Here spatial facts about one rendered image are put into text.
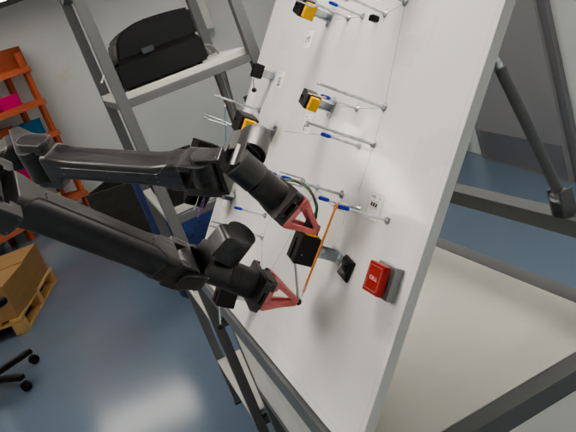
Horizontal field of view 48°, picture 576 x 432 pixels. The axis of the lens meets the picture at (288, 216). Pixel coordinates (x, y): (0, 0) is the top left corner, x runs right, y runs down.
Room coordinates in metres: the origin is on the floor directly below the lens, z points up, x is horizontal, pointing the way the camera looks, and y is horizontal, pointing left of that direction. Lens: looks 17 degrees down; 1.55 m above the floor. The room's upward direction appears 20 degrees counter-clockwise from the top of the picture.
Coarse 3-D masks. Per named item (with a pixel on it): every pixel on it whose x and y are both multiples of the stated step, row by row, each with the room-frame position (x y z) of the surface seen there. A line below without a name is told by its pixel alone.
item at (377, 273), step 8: (376, 264) 0.95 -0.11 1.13; (368, 272) 0.96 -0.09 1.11; (376, 272) 0.94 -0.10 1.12; (384, 272) 0.92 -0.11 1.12; (368, 280) 0.95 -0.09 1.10; (376, 280) 0.93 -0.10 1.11; (384, 280) 0.92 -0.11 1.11; (368, 288) 0.94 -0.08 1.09; (376, 288) 0.92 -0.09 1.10; (384, 288) 0.92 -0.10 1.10; (376, 296) 0.92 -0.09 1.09
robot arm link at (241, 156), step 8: (240, 144) 1.14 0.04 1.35; (248, 144) 1.13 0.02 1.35; (232, 152) 1.14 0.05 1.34; (240, 152) 1.11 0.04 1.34; (248, 152) 1.10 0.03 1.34; (256, 152) 1.13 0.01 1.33; (232, 160) 1.10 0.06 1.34; (240, 160) 1.08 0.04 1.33; (248, 160) 1.08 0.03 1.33; (256, 160) 1.10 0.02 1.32; (232, 168) 1.09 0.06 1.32; (240, 168) 1.08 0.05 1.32; (248, 168) 1.08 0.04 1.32; (256, 168) 1.09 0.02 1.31; (264, 168) 1.10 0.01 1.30; (232, 176) 1.09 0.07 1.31; (240, 176) 1.08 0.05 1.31; (248, 176) 1.08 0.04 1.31; (256, 176) 1.08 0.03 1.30; (240, 184) 1.09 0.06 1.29; (248, 184) 1.09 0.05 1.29; (256, 184) 1.09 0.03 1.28
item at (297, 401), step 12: (204, 288) 1.88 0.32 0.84; (228, 312) 1.58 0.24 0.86; (240, 324) 1.48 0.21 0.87; (240, 336) 1.50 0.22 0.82; (252, 348) 1.38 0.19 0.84; (264, 360) 1.27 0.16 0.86; (276, 372) 1.20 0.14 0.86; (276, 384) 1.24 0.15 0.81; (288, 384) 1.14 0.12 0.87; (288, 396) 1.15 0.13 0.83; (300, 396) 1.08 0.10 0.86; (300, 408) 1.07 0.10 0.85; (312, 420) 1.00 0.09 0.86
